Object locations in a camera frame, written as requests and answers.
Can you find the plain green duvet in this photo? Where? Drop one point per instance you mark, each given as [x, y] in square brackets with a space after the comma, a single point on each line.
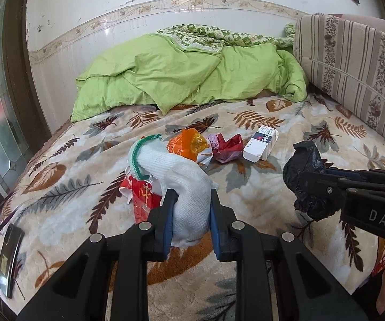
[179, 73]

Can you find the green patterned quilt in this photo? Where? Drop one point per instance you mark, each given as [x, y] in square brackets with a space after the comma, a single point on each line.
[219, 36]

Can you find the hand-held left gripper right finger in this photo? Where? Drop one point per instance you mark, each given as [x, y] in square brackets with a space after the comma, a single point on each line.
[214, 224]

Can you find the white sock with green cuff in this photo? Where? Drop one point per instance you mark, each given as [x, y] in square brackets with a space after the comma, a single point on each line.
[185, 187]

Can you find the leaf print blanket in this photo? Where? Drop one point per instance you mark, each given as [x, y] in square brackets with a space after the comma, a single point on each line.
[262, 200]

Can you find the red foil packet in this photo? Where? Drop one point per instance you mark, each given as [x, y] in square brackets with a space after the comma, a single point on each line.
[142, 200]

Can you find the black plastic bag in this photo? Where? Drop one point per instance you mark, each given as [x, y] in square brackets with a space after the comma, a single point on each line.
[304, 177]

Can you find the black smartphone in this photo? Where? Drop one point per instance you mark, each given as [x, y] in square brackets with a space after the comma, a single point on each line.
[9, 260]

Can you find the pink cushion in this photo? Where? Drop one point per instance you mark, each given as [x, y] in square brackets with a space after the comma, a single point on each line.
[376, 26]

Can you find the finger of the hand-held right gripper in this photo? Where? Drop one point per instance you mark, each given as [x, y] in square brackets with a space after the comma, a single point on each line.
[356, 175]
[323, 189]

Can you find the striped floral cushion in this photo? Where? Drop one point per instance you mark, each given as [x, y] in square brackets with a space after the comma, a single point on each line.
[349, 73]

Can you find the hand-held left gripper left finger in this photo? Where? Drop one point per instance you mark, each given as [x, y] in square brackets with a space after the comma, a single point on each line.
[169, 222]

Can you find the stained glass door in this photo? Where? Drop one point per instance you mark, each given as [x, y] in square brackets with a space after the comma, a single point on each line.
[1, 90]

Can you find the crumpled red paper wrapper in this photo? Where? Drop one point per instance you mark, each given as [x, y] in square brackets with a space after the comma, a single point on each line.
[227, 148]

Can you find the orange plastic wrapper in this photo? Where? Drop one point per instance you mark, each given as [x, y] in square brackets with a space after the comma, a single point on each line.
[187, 145]

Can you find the white cardboard box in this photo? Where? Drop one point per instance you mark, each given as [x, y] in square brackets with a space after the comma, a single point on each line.
[261, 143]

